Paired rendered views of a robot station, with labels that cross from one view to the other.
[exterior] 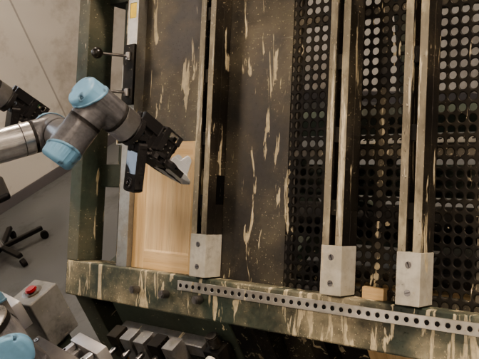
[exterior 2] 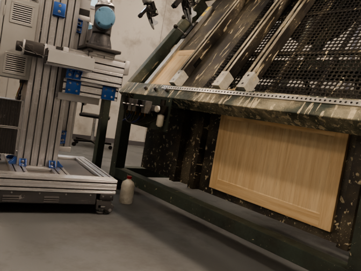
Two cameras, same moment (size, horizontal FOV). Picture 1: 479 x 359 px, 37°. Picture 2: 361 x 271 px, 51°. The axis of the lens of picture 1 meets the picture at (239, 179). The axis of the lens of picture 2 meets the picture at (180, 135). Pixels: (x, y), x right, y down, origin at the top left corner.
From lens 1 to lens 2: 155 cm
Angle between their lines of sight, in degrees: 22
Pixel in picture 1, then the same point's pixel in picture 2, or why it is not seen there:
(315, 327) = (203, 97)
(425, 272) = (253, 80)
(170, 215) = (174, 70)
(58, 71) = not seen: hidden behind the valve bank
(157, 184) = (176, 62)
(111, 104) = not seen: outside the picture
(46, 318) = not seen: hidden behind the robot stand
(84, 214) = (143, 70)
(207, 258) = (179, 77)
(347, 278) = (224, 84)
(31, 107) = (153, 9)
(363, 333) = (218, 98)
